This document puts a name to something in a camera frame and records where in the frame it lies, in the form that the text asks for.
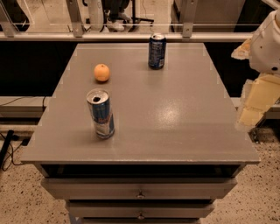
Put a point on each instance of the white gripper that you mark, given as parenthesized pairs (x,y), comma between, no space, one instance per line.
(266,49)

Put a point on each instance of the red bull can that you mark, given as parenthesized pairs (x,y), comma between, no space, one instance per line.
(98,101)

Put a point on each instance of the blue pepsi can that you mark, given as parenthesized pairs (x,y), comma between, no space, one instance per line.
(157,45)

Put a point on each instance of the grey drawer cabinet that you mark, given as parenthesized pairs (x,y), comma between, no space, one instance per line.
(175,137)

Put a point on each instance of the orange fruit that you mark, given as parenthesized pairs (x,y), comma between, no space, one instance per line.
(101,72)

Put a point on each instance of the upper drawer knob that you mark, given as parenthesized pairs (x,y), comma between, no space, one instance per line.
(140,195)

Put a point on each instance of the drawer knob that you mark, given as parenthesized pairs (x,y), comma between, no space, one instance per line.
(140,216)
(140,195)

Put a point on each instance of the lower drawer knob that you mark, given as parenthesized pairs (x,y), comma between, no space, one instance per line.
(140,216)

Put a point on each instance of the metal railing beam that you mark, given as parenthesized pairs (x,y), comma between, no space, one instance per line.
(129,37)

